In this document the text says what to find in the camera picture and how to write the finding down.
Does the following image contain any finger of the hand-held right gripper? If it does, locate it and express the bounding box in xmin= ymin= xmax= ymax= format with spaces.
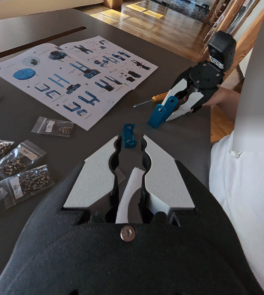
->
xmin=160 ymin=78 xmax=190 ymax=107
xmin=165 ymin=92 xmax=205 ymax=122

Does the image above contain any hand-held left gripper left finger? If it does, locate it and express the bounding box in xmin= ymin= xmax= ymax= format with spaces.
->
xmin=63 ymin=135 xmax=122 ymax=211

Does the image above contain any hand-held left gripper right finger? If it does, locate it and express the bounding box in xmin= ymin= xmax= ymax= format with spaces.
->
xmin=141 ymin=134 xmax=196 ymax=216

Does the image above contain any long blue U bracket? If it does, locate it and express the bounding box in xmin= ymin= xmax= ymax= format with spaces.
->
xmin=147 ymin=95 xmax=179 ymax=129

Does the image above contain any small blue servo bracket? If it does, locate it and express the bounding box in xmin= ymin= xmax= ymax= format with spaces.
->
xmin=122 ymin=123 xmax=137 ymax=148

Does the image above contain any person's right forearm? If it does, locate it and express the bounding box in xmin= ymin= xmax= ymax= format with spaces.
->
xmin=211 ymin=86 xmax=241 ymax=107

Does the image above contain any dark grey desk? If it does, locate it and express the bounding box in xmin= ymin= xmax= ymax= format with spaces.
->
xmin=0 ymin=8 xmax=213 ymax=295

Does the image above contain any person's right hand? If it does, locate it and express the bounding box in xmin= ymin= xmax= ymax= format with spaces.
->
xmin=201 ymin=97 xmax=216 ymax=108

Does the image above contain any wooden shelf unit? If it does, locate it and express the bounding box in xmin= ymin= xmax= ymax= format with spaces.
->
xmin=201 ymin=0 xmax=264 ymax=92

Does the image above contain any group of clear hardware bags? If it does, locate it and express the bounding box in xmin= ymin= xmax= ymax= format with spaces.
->
xmin=0 ymin=89 xmax=75 ymax=216

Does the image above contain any white shirt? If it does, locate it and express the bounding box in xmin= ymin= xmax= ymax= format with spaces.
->
xmin=208 ymin=132 xmax=264 ymax=295

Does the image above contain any open instruction manual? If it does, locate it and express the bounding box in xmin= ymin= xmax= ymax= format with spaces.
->
xmin=0 ymin=35 xmax=159 ymax=132

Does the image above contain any yellow-handled screwdriver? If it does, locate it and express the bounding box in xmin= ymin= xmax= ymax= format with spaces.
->
xmin=133 ymin=91 xmax=170 ymax=108

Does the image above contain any white square foam frame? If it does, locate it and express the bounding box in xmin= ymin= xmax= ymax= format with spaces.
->
xmin=115 ymin=167 xmax=146 ymax=224

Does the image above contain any translucent cord toggle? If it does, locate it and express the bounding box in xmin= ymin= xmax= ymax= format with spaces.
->
xmin=228 ymin=149 xmax=245 ymax=159

